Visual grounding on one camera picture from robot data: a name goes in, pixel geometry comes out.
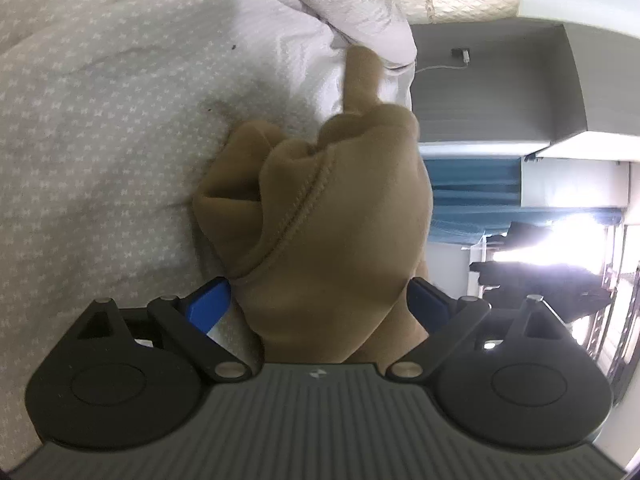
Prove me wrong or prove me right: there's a white charging cable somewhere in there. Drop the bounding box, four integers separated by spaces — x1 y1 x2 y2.
415 62 469 74

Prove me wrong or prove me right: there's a large black hanging jacket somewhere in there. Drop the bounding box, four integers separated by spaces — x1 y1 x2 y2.
469 259 613 322

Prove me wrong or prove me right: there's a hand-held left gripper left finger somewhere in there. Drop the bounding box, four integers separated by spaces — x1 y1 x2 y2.
75 276 251 382

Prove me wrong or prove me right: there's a tan hooded sweatshirt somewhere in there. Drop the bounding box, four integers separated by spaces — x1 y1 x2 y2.
192 44 435 365

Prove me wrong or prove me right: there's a white ribbed quilt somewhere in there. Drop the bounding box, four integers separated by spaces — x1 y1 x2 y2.
235 0 417 117

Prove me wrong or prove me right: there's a grey wardrobe cabinet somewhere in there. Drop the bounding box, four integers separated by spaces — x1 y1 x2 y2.
411 16 640 147

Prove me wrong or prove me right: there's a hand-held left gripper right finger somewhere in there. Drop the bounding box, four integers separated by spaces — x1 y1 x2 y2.
386 276 573 382

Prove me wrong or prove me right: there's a white pillow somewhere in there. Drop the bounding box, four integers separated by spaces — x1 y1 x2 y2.
259 0 419 70

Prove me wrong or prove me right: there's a small dark hanging garment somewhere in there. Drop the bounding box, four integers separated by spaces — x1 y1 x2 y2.
487 220 553 252

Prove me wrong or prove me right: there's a blue curtain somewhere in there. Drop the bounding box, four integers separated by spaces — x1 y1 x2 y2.
429 157 624 249

